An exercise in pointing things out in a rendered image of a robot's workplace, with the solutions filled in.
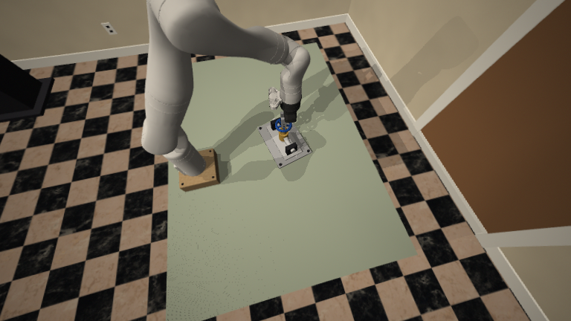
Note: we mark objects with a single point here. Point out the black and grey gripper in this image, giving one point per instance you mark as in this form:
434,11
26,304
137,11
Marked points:
289,103

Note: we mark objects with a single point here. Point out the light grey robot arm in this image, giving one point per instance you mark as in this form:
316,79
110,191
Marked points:
197,27

